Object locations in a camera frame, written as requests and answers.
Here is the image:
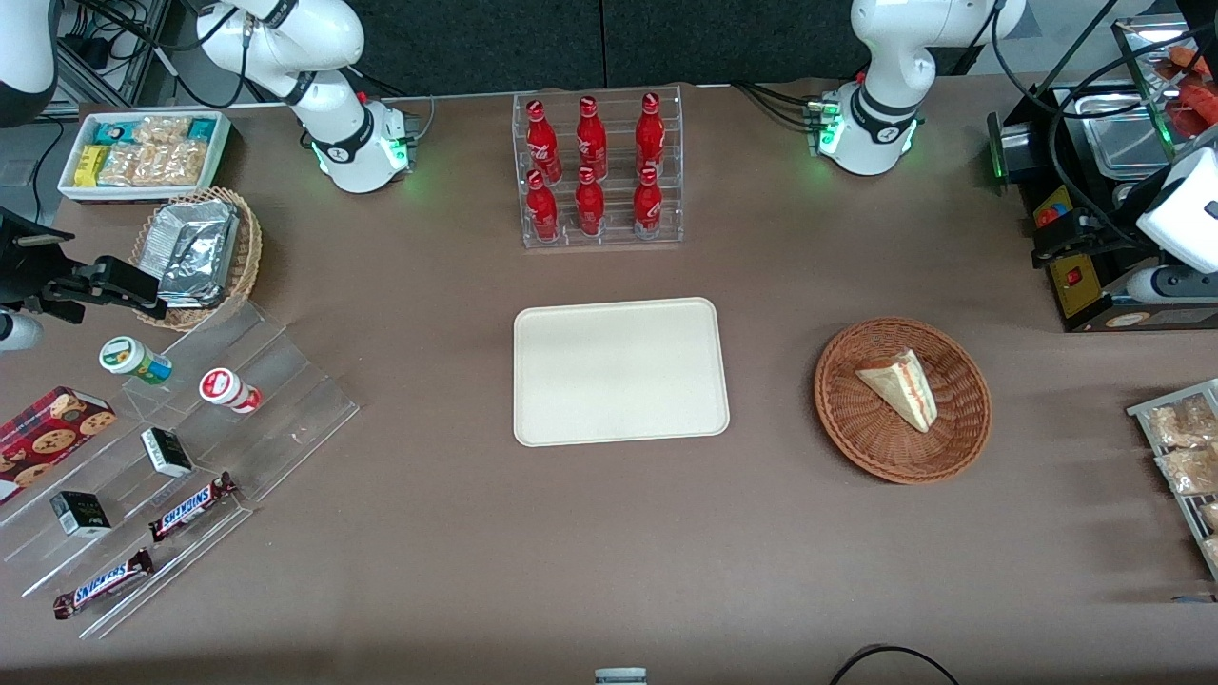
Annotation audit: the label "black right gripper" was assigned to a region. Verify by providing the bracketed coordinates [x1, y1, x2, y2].
[0, 207, 169, 323]

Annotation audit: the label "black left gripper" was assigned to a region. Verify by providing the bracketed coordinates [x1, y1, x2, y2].
[1031, 205, 1143, 268]

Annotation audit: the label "triangular sandwich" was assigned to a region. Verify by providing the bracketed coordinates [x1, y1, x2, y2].
[855, 348, 939, 435]

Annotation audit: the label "small wicker basket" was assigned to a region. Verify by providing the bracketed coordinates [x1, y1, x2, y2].
[128, 186, 264, 332]

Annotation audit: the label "large round wicker basket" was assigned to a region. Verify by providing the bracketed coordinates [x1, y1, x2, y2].
[814, 317, 993, 485]

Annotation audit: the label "cream plastic serving tray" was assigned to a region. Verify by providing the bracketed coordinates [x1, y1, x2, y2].
[513, 297, 731, 448]

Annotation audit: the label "black glass food warmer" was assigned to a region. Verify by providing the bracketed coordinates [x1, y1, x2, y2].
[986, 13, 1218, 334]

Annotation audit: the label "green lid snack cup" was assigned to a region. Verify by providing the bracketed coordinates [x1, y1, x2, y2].
[99, 336, 175, 385]

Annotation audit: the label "silver foil packet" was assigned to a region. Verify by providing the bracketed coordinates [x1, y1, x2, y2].
[160, 271, 231, 309]
[150, 199, 240, 279]

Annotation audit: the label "white rectangular snack bin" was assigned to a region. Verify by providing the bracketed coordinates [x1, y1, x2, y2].
[58, 110, 233, 204]

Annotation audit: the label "steel warmer pan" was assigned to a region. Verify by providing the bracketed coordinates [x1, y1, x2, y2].
[1073, 90, 1190, 182]

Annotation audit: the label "clear bag of crackers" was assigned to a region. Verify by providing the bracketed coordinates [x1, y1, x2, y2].
[98, 143, 209, 188]
[133, 116, 192, 149]

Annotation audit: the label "red lid snack cup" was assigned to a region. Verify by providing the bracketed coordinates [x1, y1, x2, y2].
[198, 367, 264, 415]

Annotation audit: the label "red cookie box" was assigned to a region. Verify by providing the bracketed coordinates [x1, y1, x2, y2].
[0, 385, 118, 506]

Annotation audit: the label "small black box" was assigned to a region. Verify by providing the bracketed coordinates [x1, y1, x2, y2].
[49, 491, 113, 539]
[140, 427, 195, 479]

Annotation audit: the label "red sausage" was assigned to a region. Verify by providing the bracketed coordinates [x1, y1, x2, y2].
[1163, 46, 1218, 77]
[1176, 84, 1218, 139]

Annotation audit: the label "clear acrylic step display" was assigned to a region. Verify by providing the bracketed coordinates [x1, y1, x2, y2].
[0, 299, 362, 640]

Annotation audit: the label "Snickers chocolate bar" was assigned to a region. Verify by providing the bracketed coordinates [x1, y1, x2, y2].
[147, 472, 240, 544]
[52, 549, 156, 621]

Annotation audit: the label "red cola bottle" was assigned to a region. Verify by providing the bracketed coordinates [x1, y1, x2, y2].
[526, 99, 563, 185]
[633, 165, 665, 240]
[526, 169, 561, 243]
[575, 166, 607, 238]
[576, 96, 609, 181]
[636, 92, 667, 178]

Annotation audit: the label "clear acrylic bottle rack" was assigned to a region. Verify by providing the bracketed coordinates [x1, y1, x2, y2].
[512, 85, 685, 250]

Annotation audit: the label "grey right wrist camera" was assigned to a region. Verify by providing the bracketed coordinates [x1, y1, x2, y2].
[0, 309, 45, 353]

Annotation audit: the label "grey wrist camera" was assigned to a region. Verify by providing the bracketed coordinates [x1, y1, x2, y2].
[0, 309, 45, 353]
[1126, 265, 1218, 304]

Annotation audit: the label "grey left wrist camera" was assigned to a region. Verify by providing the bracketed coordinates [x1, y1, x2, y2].
[1126, 265, 1218, 304]

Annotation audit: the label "grey wire rack tray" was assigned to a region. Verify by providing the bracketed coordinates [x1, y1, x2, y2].
[1127, 378, 1218, 582]

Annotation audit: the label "aluminium frame rack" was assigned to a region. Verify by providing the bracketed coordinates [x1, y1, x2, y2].
[55, 0, 177, 108]

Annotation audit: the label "black left base cables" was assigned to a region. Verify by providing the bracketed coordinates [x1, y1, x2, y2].
[731, 80, 831, 132]

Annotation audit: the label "black base cables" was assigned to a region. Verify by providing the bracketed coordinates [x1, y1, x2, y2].
[731, 80, 831, 132]
[357, 68, 437, 144]

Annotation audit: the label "black right base cables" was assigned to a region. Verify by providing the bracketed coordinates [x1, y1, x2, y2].
[357, 68, 437, 144]

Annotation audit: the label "black looped cable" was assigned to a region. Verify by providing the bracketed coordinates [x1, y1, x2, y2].
[827, 644, 962, 685]

